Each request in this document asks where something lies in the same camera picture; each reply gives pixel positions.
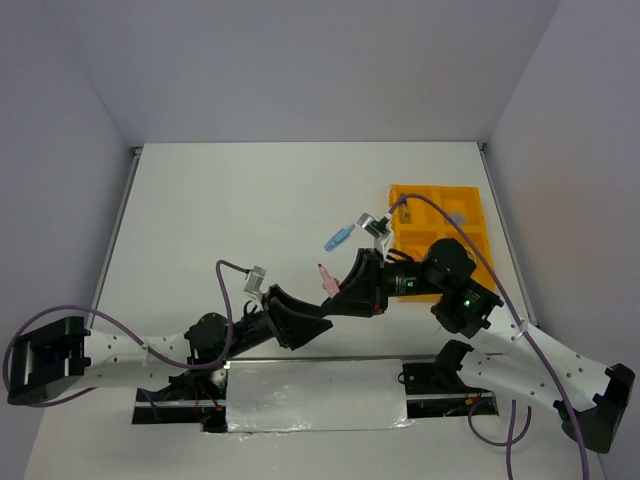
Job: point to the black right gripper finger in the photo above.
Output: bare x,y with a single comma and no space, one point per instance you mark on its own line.
351,305
364,278

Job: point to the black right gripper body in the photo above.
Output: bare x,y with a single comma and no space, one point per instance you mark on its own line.
404,277

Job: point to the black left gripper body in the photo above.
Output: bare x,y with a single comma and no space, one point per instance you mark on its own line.
252,330

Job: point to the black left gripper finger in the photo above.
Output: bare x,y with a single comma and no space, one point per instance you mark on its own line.
300,305
295,326

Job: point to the pink highlighter marker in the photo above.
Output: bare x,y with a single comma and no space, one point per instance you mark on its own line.
330,284

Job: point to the clear round pin container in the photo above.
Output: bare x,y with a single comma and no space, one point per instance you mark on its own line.
459,217

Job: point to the orange highlighter marker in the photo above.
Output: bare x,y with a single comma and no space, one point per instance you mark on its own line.
417,251

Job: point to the small blue-capped glue bottle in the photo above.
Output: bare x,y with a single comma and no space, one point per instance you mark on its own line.
404,212

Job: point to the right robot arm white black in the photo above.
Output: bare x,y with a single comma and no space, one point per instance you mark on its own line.
501,355

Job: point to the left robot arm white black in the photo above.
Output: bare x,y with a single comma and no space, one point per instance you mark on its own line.
45,363

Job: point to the blue highlighter marker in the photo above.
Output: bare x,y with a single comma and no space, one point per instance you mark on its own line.
339,238

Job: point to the yellow four-compartment tray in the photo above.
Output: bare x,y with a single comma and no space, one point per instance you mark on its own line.
429,226

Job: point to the silver foil sheet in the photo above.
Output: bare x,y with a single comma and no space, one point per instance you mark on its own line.
309,396

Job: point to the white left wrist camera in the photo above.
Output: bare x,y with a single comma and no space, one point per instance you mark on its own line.
253,283

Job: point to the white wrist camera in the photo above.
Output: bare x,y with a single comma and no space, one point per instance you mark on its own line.
380,228
253,283

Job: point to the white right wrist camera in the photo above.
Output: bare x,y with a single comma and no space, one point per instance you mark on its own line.
380,228

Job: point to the black base rail with wiring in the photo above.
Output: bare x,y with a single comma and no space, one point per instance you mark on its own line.
202,402

